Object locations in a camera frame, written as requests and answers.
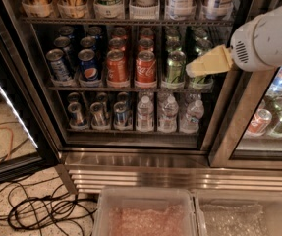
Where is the black cable bundle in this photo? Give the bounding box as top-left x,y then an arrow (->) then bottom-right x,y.
0,171 -> 98,236

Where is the front green can right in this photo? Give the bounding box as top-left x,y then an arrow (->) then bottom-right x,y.
190,51 -> 213,84

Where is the blue label plastic bottle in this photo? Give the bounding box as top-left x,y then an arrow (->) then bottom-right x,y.
203,0 -> 232,20

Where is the white label plastic bottle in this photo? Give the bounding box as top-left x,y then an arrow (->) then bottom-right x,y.
165,0 -> 196,21

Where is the front orange soda can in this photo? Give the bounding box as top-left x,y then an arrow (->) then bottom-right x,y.
106,50 -> 128,83

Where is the middle wire shelf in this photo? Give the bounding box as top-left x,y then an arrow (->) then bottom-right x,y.
48,86 -> 213,93

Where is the front blue Pepsi can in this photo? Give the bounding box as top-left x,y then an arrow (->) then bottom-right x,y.
78,49 -> 99,81

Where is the water bottle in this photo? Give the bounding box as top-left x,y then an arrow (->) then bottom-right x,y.
137,96 -> 154,132
180,99 -> 204,134
158,95 -> 179,133

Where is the front green can left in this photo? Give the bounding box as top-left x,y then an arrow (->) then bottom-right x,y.
165,51 -> 186,84

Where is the closed right fridge door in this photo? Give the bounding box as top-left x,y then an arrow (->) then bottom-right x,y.
209,0 -> 282,170

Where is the front slim blue can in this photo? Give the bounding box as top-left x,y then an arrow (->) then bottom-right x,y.
114,101 -> 128,126

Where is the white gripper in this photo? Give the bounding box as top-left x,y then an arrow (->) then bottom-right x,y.
186,24 -> 258,78

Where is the front slim can left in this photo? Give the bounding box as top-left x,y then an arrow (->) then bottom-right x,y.
68,102 -> 86,126

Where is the wire shelf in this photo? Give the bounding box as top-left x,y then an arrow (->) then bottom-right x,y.
48,86 -> 213,93
20,16 -> 234,27

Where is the front water bottle left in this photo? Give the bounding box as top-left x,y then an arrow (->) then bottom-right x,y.
137,96 -> 154,132

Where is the orange can behind door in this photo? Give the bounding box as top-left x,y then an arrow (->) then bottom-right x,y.
247,109 -> 272,135

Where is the front water bottle right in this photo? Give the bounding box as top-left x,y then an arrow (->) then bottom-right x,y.
180,99 -> 204,134

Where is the open glass fridge door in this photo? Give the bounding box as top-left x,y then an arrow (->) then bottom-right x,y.
0,3 -> 60,189

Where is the front red Coca-Cola can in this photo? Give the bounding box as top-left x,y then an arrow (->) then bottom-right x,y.
136,50 -> 156,83

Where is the front slim can middle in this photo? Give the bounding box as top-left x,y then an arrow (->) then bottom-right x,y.
90,102 -> 107,126

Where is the clear plastic bin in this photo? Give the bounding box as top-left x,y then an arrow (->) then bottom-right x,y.
195,190 -> 282,236
92,187 -> 197,236

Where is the steel fridge base grille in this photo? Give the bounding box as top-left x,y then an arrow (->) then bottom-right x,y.
55,151 -> 282,194

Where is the right clear plastic bin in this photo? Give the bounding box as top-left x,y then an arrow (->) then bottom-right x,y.
195,190 -> 282,236

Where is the front water bottle middle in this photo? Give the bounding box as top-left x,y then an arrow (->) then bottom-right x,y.
158,95 -> 179,133

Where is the top wire shelf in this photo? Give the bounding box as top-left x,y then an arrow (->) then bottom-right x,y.
20,16 -> 234,27

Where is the left clear plastic bin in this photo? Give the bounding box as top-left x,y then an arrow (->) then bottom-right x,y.
92,187 -> 197,236

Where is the front silver blue can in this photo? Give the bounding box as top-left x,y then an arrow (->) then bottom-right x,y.
46,48 -> 72,82

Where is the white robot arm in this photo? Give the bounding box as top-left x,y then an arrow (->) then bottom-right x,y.
186,6 -> 282,78

